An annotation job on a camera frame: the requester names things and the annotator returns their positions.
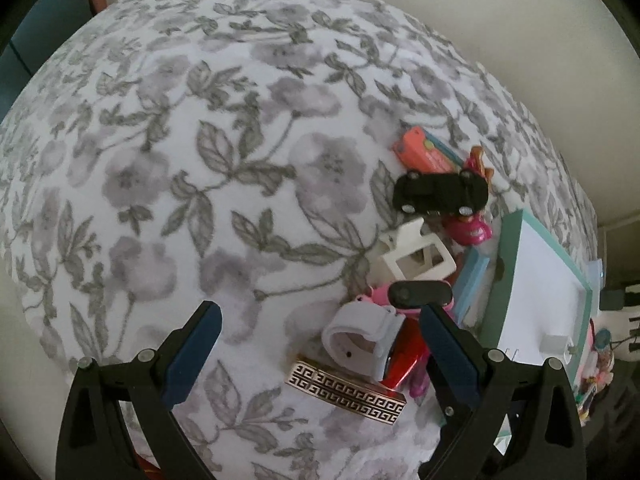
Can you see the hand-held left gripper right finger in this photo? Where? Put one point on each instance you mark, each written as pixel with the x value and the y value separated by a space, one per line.
pixel 452 360

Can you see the pink toy car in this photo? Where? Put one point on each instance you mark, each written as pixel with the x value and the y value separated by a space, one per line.
pixel 470 230

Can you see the white hair claw clip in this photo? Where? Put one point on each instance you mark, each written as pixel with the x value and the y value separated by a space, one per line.
pixel 395 260

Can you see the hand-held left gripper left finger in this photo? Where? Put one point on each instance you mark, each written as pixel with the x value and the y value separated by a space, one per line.
pixel 192 360

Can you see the light blue box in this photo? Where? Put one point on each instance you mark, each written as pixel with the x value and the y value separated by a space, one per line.
pixel 472 280

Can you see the floral grey white blanket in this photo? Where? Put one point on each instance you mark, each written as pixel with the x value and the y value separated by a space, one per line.
pixel 200 210

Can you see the teal lid round container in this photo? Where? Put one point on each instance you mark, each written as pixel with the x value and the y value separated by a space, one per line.
pixel 602 339

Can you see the teal cabinet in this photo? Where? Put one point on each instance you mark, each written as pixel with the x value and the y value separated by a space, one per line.
pixel 50 10

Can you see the black toy car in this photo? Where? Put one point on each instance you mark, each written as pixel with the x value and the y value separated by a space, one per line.
pixel 440 192

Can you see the gold patterned box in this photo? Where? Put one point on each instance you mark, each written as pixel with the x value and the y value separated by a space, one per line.
pixel 345 392

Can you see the teal rimmed white tray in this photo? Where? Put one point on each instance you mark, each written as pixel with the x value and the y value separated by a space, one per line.
pixel 540 285

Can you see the pink toy with black oval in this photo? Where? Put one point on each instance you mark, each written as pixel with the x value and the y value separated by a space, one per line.
pixel 415 294

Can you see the orange toy phone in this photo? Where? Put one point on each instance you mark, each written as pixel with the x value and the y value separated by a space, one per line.
pixel 420 147

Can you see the red tube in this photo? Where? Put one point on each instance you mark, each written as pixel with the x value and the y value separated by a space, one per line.
pixel 405 360

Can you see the small white block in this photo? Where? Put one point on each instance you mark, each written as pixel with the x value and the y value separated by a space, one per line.
pixel 555 345

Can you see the pink plastic piece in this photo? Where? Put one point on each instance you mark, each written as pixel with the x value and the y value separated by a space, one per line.
pixel 419 385

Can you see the orange butterfly hair clip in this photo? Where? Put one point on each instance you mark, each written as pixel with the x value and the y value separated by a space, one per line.
pixel 477 160

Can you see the black charger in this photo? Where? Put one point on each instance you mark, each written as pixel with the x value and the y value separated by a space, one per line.
pixel 617 299

